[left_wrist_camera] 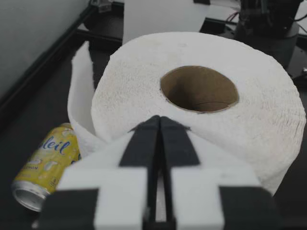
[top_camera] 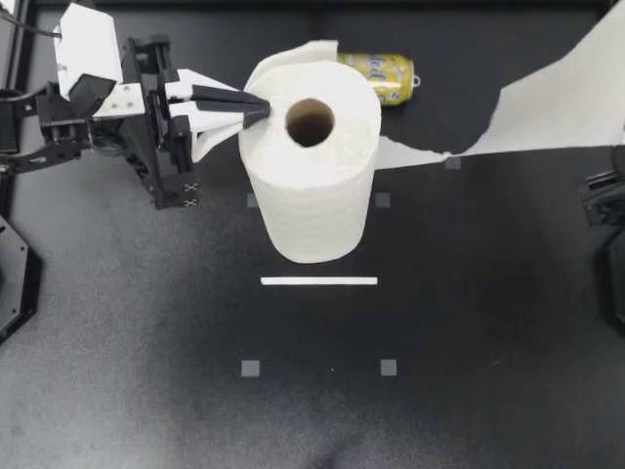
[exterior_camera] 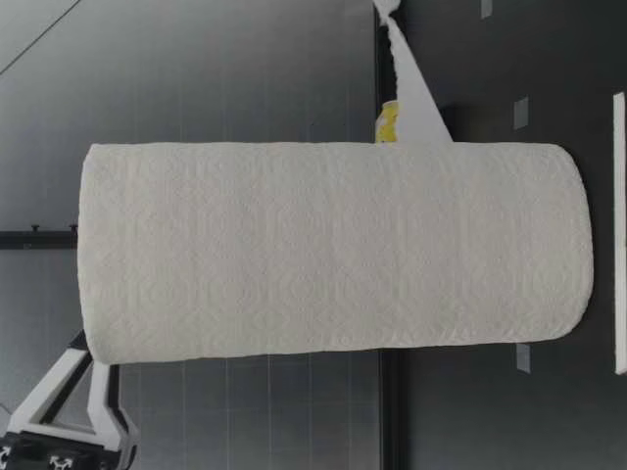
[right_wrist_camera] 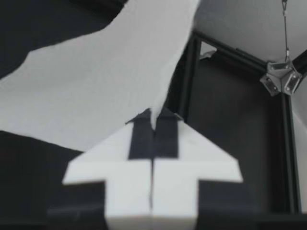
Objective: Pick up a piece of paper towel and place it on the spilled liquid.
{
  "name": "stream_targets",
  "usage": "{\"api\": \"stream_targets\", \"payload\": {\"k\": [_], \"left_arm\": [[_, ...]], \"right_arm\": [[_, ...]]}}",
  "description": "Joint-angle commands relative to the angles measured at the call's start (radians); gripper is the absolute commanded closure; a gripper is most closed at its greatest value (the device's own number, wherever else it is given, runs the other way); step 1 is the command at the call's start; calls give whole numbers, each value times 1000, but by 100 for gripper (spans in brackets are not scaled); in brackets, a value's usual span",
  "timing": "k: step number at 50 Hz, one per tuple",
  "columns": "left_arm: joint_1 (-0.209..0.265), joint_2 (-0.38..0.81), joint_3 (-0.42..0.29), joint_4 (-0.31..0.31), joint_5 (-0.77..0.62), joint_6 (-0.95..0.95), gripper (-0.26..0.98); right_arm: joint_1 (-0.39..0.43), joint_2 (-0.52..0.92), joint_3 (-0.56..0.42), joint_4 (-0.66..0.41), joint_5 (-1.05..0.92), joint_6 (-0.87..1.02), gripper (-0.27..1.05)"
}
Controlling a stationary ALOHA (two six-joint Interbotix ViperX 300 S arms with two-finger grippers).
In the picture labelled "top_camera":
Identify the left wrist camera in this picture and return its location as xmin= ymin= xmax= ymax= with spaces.
xmin=52 ymin=2 xmax=147 ymax=120

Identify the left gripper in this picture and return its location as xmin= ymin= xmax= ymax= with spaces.
xmin=115 ymin=33 xmax=272 ymax=212

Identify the white paper towel roll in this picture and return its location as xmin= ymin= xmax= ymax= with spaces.
xmin=237 ymin=39 xmax=383 ymax=266

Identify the torn white paper towel sheet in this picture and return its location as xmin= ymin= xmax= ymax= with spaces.
xmin=374 ymin=3 xmax=625 ymax=174

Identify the black camera cable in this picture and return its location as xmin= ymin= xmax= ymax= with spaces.
xmin=0 ymin=1 xmax=63 ymax=39

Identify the yellow drink can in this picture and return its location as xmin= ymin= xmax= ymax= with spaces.
xmin=336 ymin=51 xmax=422 ymax=108

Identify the black frame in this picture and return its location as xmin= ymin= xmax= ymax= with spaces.
xmin=0 ymin=0 xmax=31 ymax=90

